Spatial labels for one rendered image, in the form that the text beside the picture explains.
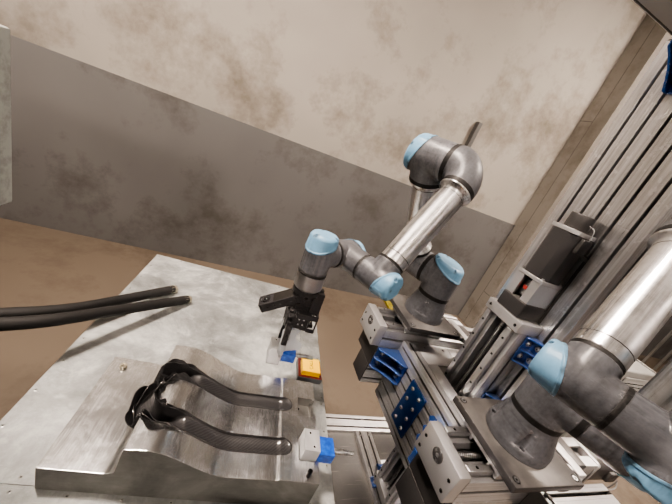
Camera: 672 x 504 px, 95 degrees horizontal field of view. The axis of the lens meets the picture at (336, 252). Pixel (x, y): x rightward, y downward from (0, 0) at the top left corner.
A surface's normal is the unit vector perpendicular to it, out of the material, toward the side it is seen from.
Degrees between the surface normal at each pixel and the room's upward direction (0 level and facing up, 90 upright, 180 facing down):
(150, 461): 90
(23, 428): 0
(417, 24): 90
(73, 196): 90
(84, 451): 0
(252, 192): 90
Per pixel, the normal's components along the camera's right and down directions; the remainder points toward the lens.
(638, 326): -0.02, -0.33
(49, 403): 0.36, -0.87
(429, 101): 0.22, 0.44
